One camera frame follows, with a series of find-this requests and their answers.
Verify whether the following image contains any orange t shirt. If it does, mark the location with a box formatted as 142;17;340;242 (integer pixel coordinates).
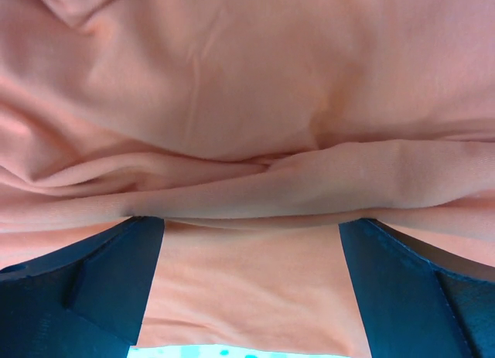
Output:
1;0;494;357

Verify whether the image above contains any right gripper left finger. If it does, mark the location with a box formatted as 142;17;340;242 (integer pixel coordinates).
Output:
1;217;165;358

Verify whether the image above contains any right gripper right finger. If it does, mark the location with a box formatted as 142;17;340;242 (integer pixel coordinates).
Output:
339;220;494;357

